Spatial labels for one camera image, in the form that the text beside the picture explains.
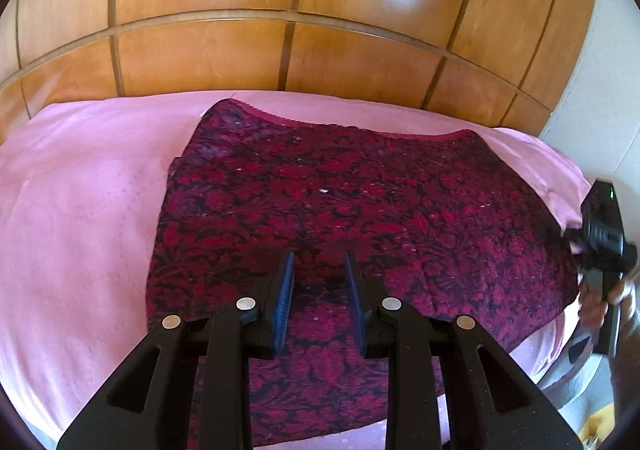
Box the person's right hand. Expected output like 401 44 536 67
576 274 638 333

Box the wooden panel headboard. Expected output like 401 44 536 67
0 0 601 145

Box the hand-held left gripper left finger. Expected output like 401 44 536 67
56 251 296 450

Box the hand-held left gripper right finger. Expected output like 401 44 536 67
343 250 584 450

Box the pink bed sheet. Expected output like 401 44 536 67
0 90 595 450

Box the dark red floral skirt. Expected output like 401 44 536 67
144 98 584 448

